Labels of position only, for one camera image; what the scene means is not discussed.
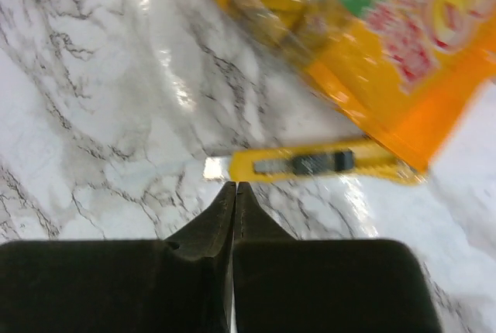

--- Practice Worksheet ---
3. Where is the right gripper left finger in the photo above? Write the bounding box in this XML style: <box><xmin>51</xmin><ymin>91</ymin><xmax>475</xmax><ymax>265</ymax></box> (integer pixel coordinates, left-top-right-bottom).
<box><xmin>1</xmin><ymin>182</ymin><xmax>236</xmax><ymax>332</ymax></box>

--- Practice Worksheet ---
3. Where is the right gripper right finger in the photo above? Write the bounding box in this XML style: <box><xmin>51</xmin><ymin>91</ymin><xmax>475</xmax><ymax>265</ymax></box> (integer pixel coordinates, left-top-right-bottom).
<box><xmin>232</xmin><ymin>183</ymin><xmax>442</xmax><ymax>332</ymax></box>

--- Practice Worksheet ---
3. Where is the yellow utility knife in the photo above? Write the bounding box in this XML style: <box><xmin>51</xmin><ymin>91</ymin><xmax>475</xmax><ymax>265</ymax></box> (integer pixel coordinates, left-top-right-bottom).
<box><xmin>203</xmin><ymin>138</ymin><xmax>424</xmax><ymax>185</ymax></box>

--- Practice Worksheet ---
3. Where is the orange mango candy bag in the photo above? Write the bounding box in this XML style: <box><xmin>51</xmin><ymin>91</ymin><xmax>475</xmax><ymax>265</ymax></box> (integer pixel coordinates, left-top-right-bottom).
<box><xmin>214</xmin><ymin>0</ymin><xmax>495</xmax><ymax>171</ymax></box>

